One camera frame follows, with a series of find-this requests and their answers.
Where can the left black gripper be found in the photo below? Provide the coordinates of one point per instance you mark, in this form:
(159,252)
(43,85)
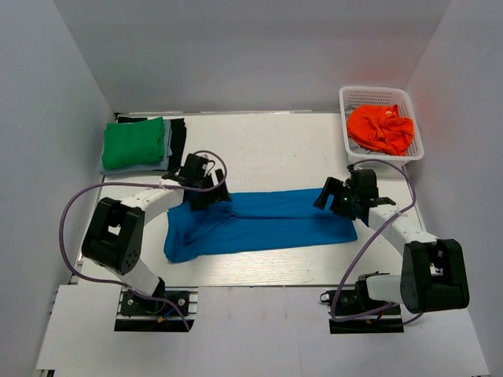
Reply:
(218,194)

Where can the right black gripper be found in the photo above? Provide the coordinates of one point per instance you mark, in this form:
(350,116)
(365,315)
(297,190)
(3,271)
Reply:
(332,186)

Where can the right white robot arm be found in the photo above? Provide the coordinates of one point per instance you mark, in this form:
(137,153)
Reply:
(433,275)

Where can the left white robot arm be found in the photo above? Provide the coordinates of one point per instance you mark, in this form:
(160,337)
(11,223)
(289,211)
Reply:
(114,237)

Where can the grey t-shirt in basket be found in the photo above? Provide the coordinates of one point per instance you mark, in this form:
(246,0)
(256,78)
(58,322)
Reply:
(354,146)

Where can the folded black t-shirt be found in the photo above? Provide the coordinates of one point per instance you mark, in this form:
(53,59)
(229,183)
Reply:
(178,139)

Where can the orange t-shirt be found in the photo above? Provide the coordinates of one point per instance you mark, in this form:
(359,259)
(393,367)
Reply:
(381,129)

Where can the folded green t-shirt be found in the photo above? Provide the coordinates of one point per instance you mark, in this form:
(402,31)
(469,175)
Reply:
(127,144)

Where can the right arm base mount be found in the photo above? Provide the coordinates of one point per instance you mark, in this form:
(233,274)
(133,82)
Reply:
(387,321)

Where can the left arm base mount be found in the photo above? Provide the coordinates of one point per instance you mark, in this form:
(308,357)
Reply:
(135,314)

